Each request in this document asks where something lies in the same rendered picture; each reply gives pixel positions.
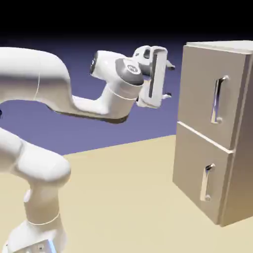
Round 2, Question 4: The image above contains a beige cabinet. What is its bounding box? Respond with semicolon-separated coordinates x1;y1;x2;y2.
172;40;253;227

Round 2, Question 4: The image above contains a short silver door handle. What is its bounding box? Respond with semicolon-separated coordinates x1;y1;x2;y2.
200;163;216;202

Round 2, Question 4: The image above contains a long silver door handle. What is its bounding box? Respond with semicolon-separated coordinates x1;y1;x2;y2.
210;75;230;125

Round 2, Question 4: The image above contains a beige cabinet door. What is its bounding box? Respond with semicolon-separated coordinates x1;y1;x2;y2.
177;44;248;150
172;122;233;225

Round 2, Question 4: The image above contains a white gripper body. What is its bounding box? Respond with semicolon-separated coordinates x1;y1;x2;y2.
137;45;169;109

